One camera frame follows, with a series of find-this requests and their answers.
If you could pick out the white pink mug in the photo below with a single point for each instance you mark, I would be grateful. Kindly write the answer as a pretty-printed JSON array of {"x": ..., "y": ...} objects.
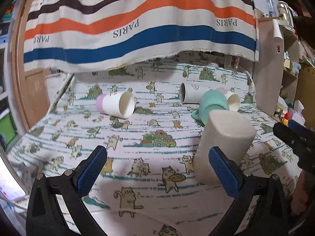
[{"x": 233, "y": 99}]

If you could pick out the beige ceramic cup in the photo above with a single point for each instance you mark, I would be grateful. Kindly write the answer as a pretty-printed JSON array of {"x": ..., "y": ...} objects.
[{"x": 232, "y": 132}]

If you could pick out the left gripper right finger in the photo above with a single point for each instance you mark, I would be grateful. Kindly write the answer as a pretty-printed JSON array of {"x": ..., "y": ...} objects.
[{"x": 259, "y": 206}]

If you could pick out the clear plastic bottle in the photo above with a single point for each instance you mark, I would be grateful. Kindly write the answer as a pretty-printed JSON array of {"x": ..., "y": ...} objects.
[{"x": 271, "y": 11}]

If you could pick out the striped Paris fabric curtain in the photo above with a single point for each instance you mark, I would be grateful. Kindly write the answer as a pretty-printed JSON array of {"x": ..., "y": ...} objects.
[{"x": 90, "y": 35}]

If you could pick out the stacked storage boxes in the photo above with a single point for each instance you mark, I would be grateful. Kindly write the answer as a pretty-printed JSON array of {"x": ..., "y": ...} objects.
[{"x": 4, "y": 25}]

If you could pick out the glass jar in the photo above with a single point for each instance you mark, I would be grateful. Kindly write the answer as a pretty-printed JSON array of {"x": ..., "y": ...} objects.
[{"x": 285, "y": 12}]

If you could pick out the cartoon cat bed sheet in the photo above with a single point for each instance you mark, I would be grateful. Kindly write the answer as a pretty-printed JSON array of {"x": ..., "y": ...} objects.
[{"x": 147, "y": 186}]

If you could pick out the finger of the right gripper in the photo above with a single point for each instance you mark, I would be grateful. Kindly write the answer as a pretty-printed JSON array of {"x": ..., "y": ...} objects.
[
  {"x": 300, "y": 129},
  {"x": 288, "y": 136}
]

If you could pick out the person's right hand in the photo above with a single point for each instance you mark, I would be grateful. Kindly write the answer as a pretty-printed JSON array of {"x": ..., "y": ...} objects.
[{"x": 302, "y": 191}]

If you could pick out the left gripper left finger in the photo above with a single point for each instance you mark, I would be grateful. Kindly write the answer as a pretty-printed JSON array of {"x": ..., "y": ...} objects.
[{"x": 44, "y": 215}]

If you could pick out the wooden shelf unit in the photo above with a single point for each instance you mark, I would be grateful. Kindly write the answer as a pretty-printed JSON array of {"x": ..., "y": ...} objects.
[{"x": 271, "y": 78}]

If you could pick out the blue plush toy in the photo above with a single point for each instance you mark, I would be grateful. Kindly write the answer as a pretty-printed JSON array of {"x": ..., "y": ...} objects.
[{"x": 296, "y": 67}]

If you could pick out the white wall lamp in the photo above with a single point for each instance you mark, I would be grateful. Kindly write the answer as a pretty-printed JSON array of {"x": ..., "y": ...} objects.
[{"x": 277, "y": 35}]

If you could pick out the teal ceramic mug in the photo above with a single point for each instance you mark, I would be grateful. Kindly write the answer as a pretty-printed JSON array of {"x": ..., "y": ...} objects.
[{"x": 210, "y": 100}]

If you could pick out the white cup with logo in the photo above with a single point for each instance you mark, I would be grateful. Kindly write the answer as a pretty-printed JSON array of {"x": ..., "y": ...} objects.
[{"x": 191, "y": 92}]

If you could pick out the purple tissue box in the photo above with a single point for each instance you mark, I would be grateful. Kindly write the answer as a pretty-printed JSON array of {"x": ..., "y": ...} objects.
[{"x": 296, "y": 113}]

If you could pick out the red yellow toy figure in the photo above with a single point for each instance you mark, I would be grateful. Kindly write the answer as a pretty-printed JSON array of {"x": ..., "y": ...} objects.
[{"x": 286, "y": 119}]

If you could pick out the white cup with pink base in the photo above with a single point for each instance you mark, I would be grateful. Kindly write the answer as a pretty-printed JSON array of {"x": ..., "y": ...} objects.
[{"x": 118, "y": 104}]

